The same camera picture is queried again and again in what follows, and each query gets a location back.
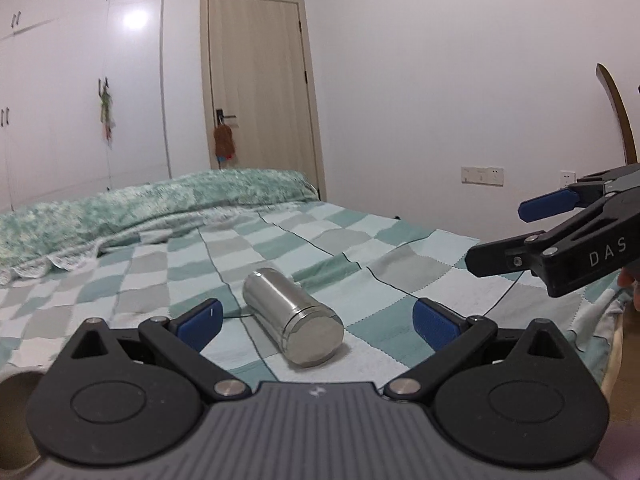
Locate thin black cable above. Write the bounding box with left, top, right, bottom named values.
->
left=466, top=268, right=528, bottom=321

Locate black door handle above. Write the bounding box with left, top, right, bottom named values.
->
left=215, top=108, right=236, bottom=126

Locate green floral quilt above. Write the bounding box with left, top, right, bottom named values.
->
left=1, top=169, right=318, bottom=286

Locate right hand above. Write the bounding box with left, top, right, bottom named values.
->
left=617, top=268, right=640, bottom=312

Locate beige wall switch panel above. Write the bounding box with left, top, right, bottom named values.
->
left=461, top=167, right=504, bottom=186

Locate white wall socket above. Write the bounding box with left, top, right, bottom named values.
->
left=560, top=170, right=577, bottom=188

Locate wooden headboard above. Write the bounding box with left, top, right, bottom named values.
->
left=596, top=63, right=638, bottom=165

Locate checkered green bed sheet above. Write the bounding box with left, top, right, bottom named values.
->
left=1, top=202, right=627, bottom=390

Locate brown plush toy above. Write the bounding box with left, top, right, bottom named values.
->
left=214, top=122, right=235, bottom=165

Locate green hanging ornament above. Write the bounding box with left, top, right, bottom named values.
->
left=98, top=78, right=115, bottom=145

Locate white wardrobe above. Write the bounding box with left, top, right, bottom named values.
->
left=1, top=0, right=170, bottom=211

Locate beige wooden door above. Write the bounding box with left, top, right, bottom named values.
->
left=200, top=0, right=326, bottom=192

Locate stainless steel cup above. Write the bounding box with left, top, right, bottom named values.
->
left=242, top=268, right=345, bottom=367

